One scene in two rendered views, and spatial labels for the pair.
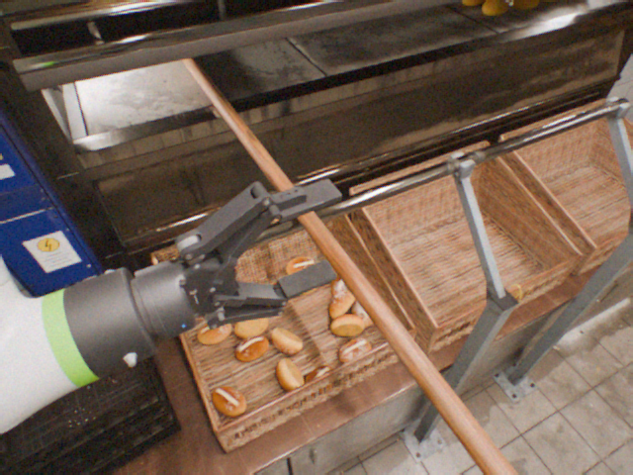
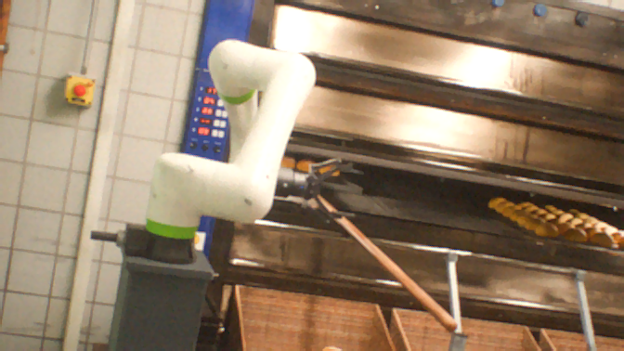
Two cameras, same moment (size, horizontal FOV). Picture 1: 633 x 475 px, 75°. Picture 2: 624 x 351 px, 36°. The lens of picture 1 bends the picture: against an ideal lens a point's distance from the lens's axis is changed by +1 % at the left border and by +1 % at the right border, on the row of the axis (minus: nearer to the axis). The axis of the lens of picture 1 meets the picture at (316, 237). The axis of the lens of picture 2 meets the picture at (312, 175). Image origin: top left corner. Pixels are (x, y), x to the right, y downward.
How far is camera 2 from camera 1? 2.64 m
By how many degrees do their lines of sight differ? 42
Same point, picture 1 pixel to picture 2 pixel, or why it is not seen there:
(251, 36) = (353, 157)
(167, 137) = (286, 206)
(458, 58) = (493, 239)
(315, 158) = (370, 267)
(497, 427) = not seen: outside the picture
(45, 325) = not seen: hidden behind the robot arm
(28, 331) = not seen: hidden behind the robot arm
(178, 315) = (302, 182)
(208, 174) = (296, 244)
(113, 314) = (287, 171)
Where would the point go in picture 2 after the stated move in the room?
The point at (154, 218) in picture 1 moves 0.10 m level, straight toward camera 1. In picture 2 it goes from (253, 256) to (257, 264)
